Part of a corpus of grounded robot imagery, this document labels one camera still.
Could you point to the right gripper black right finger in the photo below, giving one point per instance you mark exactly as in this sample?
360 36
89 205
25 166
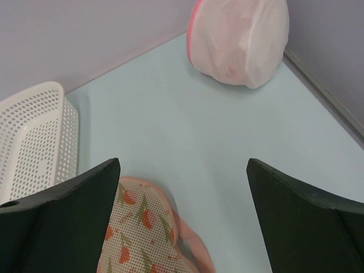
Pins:
305 229

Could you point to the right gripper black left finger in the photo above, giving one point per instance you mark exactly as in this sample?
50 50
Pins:
62 228

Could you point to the floral mesh laundry bag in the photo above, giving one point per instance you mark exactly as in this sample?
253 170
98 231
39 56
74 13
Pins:
145 234

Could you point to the pink round mesh laundry bag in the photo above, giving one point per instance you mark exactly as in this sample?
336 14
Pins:
238 42

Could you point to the white perforated plastic basket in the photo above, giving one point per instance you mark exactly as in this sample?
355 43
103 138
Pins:
39 140

